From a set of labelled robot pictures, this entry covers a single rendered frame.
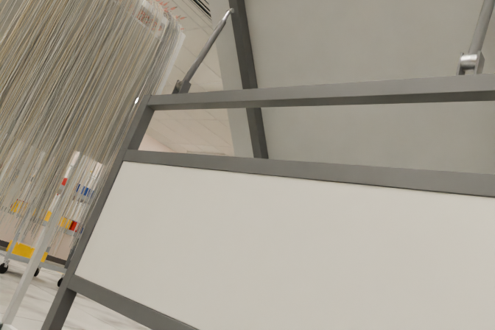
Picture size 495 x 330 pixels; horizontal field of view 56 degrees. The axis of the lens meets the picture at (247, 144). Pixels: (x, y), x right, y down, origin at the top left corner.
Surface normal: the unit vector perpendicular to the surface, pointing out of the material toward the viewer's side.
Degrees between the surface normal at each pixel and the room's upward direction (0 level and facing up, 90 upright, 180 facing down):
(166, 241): 90
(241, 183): 90
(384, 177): 90
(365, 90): 90
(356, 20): 131
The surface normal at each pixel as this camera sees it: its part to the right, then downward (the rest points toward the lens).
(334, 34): -0.66, 0.26
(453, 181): -0.60, -0.44
